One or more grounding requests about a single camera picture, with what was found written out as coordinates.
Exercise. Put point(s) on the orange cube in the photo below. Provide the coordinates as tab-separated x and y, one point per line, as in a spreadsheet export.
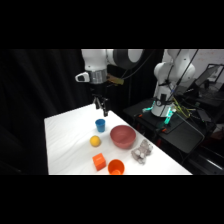
99	162

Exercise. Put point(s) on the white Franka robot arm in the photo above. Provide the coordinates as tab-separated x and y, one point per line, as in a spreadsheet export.
96	60

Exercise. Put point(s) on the orange cup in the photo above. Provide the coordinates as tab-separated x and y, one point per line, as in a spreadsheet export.
115	166

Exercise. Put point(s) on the black curtain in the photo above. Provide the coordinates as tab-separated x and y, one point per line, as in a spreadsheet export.
36	86

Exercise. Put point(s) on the yellow ball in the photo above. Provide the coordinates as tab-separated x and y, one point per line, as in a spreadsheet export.
95	141

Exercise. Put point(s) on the blue cup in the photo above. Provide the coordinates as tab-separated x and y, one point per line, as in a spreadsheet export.
100	126

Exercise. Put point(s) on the grey plush toy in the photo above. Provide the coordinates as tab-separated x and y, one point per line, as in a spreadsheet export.
142	151

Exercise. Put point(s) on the black laptop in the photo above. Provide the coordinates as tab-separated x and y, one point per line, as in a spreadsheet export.
207	76

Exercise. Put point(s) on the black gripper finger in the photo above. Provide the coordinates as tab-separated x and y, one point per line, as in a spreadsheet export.
105	107
97	102

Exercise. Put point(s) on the pink bowl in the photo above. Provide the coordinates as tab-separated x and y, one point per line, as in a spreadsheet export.
122	137

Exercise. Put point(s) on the beige wrist camera box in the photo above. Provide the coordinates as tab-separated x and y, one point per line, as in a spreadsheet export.
115	80

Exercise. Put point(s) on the black robot stand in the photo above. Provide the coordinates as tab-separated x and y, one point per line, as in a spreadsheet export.
183	135

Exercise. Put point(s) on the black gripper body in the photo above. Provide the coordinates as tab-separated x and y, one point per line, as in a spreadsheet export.
98	89

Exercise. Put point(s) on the green base light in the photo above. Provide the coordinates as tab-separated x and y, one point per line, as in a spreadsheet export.
169	116

